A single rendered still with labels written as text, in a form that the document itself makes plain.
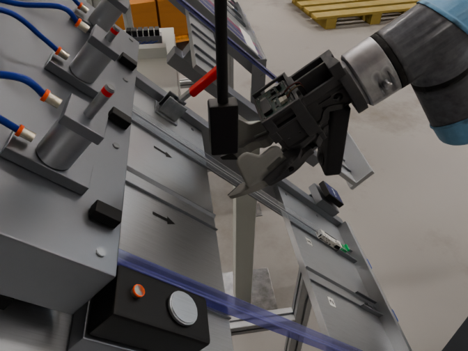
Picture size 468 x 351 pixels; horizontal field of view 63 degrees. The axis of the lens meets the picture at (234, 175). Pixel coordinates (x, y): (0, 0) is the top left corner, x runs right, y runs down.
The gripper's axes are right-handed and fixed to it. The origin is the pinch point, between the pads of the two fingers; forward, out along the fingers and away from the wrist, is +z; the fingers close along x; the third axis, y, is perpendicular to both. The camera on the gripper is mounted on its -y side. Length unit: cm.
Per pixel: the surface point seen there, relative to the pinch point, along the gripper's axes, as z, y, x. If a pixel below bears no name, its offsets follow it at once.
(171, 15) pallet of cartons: 46, -48, -269
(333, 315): -2.0, -16.7, 16.4
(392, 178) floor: -24, -134, -95
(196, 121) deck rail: 1.1, 6.2, -8.0
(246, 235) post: 24, -50, -34
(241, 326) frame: 34, -54, -10
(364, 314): -3.8, -26.9, 13.3
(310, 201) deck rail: -4.0, -21.7, -8.0
